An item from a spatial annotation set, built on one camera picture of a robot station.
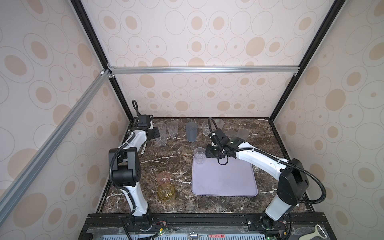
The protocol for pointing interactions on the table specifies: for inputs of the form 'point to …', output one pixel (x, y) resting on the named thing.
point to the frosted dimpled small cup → (219, 123)
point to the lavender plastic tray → (236, 178)
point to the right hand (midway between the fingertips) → (207, 153)
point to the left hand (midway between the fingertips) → (159, 129)
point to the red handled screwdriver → (214, 235)
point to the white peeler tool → (319, 232)
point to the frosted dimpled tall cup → (243, 133)
